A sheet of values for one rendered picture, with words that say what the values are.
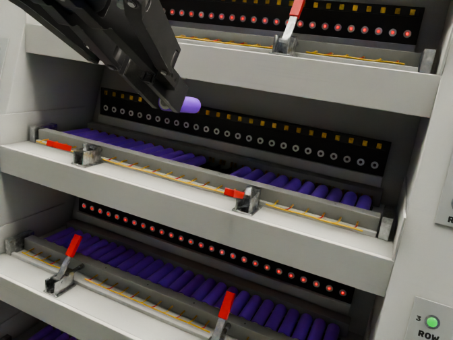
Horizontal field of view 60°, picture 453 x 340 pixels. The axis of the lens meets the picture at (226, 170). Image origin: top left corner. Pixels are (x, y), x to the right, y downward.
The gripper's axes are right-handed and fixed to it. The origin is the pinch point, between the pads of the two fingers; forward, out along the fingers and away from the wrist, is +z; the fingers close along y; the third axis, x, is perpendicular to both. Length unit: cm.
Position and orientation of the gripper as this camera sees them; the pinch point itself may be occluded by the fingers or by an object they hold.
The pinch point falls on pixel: (156, 81)
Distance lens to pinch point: 39.5
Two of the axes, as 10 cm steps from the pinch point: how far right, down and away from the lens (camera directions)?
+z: 2.9, 3.0, 9.1
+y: -9.0, -2.3, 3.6
